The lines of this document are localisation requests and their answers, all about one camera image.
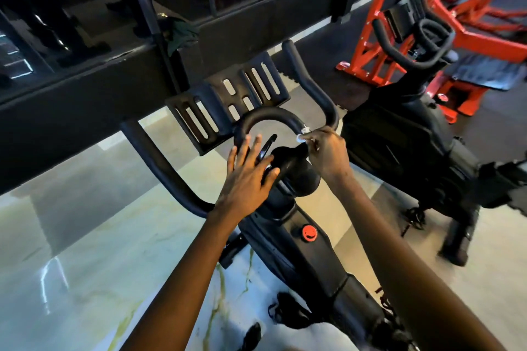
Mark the black interlocking foam mat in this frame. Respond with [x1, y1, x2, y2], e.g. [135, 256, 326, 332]
[267, 0, 527, 167]

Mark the small white wipe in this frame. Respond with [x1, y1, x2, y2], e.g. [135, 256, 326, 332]
[296, 127, 317, 150]

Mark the person's left hand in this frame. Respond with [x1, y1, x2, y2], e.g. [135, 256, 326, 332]
[212, 134, 282, 226]

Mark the person's right hand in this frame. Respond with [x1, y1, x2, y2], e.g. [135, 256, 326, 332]
[298, 126, 357, 195]

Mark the red gym machine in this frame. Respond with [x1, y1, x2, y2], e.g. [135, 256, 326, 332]
[336, 0, 527, 126]

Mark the person's bare foot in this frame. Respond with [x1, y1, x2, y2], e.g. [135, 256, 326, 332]
[240, 322, 263, 351]

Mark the person's left forearm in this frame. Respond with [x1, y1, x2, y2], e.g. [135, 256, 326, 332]
[122, 208, 238, 351]

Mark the dark green hanging cloth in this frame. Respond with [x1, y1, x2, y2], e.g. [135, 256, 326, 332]
[156, 13, 201, 58]

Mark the person's right forearm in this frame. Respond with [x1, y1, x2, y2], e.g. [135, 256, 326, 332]
[336, 178, 507, 351]

